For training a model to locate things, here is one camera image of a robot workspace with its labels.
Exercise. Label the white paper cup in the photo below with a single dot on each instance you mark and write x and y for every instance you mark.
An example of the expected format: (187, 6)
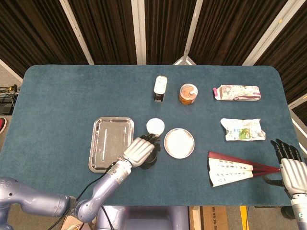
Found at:
(155, 126)

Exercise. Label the upright wooden plank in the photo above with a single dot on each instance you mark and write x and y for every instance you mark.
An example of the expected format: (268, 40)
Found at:
(194, 218)

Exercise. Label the folding paper fan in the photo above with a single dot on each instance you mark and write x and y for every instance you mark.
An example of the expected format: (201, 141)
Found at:
(225, 171)

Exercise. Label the white saucer plate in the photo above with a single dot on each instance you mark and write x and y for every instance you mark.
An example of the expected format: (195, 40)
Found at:
(179, 143)

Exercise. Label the black cup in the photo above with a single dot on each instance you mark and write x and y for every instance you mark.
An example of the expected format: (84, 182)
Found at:
(151, 161)

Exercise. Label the blue table mat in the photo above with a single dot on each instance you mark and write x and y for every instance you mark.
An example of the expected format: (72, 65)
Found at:
(60, 95)

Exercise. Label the rectangular steel tray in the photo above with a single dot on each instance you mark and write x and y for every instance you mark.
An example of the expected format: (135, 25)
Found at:
(108, 141)

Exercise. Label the crumpled snack bag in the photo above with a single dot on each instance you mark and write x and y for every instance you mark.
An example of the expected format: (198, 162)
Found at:
(242, 130)

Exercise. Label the black caster wheel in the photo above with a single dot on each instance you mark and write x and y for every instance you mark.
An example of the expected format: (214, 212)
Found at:
(287, 212)

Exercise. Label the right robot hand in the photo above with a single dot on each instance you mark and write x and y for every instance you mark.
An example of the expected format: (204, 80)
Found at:
(293, 175)

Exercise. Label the white partition frame post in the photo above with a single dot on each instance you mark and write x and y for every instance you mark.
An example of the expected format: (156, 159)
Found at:
(270, 31)
(191, 31)
(76, 31)
(139, 31)

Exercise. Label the dark brown pleated curtain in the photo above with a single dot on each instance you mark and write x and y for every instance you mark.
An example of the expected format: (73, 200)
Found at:
(112, 28)

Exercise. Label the purple robot torso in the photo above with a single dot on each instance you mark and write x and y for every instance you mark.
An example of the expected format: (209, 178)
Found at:
(148, 218)

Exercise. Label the light wooden crate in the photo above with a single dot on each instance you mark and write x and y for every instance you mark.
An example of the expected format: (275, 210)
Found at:
(72, 224)

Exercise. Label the floral paper carton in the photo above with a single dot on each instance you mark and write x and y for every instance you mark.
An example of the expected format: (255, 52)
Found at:
(237, 93)

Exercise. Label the small white black bottle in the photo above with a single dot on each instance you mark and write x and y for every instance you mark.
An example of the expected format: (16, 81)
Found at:
(160, 86)

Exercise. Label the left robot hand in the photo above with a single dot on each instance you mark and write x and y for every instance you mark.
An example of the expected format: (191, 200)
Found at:
(138, 151)

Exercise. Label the brown cardboard box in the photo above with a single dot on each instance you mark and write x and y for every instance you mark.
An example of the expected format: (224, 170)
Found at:
(214, 218)

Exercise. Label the clear jar of rubber bands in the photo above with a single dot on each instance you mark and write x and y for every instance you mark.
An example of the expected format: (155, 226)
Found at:
(188, 93)

